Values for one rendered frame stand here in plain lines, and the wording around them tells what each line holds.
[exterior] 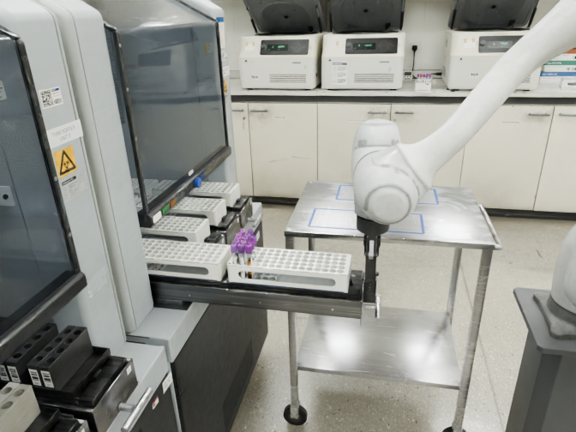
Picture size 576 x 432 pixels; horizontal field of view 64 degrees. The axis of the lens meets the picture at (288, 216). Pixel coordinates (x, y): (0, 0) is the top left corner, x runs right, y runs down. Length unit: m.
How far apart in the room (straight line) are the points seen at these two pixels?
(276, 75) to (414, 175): 2.63
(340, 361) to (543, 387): 0.66
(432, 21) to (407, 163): 3.12
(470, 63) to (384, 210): 2.58
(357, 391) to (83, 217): 1.40
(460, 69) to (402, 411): 2.19
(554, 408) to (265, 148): 2.65
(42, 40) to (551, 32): 0.88
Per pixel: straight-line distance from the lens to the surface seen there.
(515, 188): 3.58
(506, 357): 2.33
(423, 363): 1.76
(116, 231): 1.06
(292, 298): 1.12
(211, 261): 1.17
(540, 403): 1.43
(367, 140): 0.95
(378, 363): 1.73
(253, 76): 3.43
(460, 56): 3.31
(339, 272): 1.10
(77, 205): 0.94
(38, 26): 0.89
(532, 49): 1.00
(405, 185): 0.79
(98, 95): 1.00
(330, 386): 2.04
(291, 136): 3.44
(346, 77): 3.31
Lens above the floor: 1.43
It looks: 24 degrees down
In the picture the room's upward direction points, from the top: 2 degrees counter-clockwise
